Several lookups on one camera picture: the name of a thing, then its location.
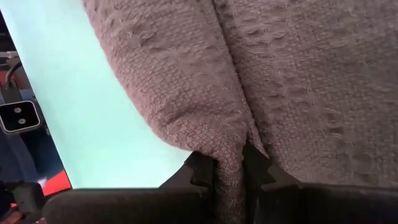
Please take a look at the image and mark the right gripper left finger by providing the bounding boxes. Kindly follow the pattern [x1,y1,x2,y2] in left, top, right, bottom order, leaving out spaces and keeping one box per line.
[43,151,218,224]

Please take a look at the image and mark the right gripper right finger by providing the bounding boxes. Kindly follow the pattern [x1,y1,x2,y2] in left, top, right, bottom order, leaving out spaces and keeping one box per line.
[244,141,398,224]

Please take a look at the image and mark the grey terry towel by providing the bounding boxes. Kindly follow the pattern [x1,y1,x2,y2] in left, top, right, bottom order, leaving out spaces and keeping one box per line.
[81,0,398,224]

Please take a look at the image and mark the green table mat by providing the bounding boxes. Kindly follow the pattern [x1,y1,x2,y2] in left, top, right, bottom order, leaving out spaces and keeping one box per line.
[0,0,193,190]

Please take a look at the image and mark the small black silver-rimmed camera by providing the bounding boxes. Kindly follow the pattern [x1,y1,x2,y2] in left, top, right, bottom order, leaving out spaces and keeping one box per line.
[0,100,42,135]

